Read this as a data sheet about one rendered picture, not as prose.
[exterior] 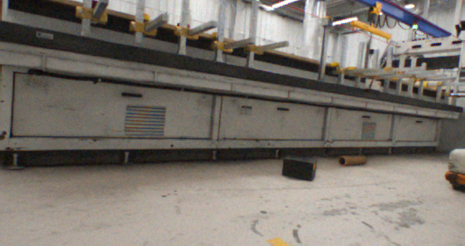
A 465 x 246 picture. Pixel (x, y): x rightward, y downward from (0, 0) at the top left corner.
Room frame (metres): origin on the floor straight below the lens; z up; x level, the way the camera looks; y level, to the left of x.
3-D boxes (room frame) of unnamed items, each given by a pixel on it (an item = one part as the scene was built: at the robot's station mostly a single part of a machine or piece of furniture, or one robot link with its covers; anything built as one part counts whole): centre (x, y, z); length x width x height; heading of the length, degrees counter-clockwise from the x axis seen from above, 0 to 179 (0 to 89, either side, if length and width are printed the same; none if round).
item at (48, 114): (3.01, -0.79, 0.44); 5.10 x 0.69 x 0.87; 123
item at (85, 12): (1.37, 0.74, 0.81); 0.14 x 0.06 x 0.05; 123
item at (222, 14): (1.77, 0.13, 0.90); 0.04 x 0.04 x 0.48; 33
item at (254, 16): (1.90, -0.08, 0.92); 0.04 x 0.04 x 0.48; 33
